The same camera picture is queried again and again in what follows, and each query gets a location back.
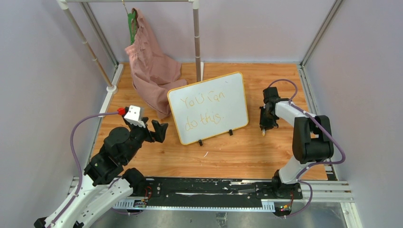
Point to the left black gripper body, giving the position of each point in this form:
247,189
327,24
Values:
140,134

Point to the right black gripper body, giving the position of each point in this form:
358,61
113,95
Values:
267,120

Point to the yellow framed whiteboard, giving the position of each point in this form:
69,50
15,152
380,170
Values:
209,108

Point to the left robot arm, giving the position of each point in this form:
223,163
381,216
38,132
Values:
104,182

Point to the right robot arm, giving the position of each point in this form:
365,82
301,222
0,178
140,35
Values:
310,145

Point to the pink cloth garment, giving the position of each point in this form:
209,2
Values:
153,72

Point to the white clothes rack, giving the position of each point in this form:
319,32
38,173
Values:
111,84

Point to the green clothes hanger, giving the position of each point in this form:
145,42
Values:
132,22

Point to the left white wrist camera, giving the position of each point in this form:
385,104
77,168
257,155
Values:
134,116

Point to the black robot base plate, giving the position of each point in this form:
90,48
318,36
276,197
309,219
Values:
220,195

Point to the aluminium frame post right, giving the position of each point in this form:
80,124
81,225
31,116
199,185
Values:
302,67

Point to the aluminium frame post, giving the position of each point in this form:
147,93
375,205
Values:
99,32
302,67

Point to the aluminium frame post left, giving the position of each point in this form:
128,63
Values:
99,32

